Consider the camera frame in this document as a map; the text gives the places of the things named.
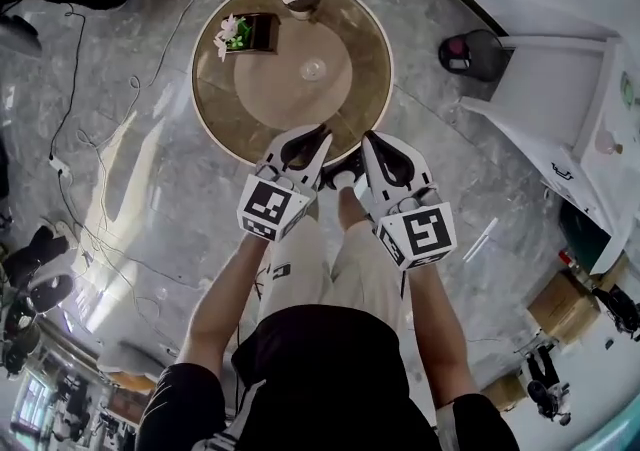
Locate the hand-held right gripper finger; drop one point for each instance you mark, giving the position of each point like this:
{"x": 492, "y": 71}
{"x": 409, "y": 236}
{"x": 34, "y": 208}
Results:
{"x": 371, "y": 174}
{"x": 400, "y": 169}

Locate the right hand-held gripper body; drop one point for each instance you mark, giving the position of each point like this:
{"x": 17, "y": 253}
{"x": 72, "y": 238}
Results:
{"x": 420, "y": 234}

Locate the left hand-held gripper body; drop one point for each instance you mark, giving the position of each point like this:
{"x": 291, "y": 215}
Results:
{"x": 270, "y": 209}

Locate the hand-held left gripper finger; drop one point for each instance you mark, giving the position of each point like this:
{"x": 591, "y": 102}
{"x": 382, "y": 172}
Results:
{"x": 295, "y": 146}
{"x": 317, "y": 169}

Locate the person's left forearm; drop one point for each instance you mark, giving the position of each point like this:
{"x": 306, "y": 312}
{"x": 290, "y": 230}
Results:
{"x": 220, "y": 304}

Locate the person's right forearm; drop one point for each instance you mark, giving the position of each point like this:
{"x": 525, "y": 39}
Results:
{"x": 440, "y": 334}

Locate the round glass coffee table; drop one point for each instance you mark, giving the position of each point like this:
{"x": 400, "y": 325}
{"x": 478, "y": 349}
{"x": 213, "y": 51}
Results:
{"x": 290, "y": 99}

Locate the person's black white shoe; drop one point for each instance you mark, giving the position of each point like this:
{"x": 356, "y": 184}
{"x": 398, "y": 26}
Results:
{"x": 342, "y": 174}

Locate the white floor strip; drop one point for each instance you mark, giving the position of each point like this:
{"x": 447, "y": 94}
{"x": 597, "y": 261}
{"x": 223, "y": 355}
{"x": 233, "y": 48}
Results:
{"x": 480, "y": 239}

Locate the person's legs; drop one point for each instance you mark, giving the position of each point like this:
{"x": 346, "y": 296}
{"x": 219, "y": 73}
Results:
{"x": 350, "y": 269}

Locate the clear drinking glass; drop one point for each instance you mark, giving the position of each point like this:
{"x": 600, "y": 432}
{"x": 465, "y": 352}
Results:
{"x": 313, "y": 70}

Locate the brown wooden box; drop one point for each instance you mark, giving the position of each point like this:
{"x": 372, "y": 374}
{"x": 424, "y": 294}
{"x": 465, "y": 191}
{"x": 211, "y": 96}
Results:
{"x": 260, "y": 34}

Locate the white artificial flowers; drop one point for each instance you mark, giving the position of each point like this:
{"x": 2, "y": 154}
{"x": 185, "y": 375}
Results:
{"x": 227, "y": 36}

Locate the red white bottle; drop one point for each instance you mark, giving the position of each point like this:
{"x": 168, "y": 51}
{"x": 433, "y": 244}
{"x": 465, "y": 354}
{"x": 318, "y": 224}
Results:
{"x": 567, "y": 256}

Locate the large cardboard box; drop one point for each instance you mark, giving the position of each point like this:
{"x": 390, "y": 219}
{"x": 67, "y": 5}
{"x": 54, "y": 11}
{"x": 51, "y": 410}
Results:
{"x": 562, "y": 309}

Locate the white vanity cabinet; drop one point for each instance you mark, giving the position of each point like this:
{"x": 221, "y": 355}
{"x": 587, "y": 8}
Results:
{"x": 550, "y": 104}

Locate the dark green bin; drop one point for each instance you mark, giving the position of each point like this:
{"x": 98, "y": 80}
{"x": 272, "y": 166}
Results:
{"x": 585, "y": 239}

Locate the person's black shirt torso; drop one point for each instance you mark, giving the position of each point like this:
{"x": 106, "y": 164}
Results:
{"x": 325, "y": 384}

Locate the small cardboard box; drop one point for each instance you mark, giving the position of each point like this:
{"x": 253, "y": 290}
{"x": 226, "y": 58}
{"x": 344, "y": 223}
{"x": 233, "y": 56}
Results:
{"x": 505, "y": 393}

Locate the white power strip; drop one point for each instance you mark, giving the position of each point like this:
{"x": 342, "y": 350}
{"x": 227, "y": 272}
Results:
{"x": 60, "y": 165}

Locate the white black pod device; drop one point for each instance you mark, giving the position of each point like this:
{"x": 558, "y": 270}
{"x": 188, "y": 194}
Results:
{"x": 45, "y": 269}

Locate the green soap dish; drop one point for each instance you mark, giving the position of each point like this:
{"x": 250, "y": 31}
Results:
{"x": 628, "y": 89}

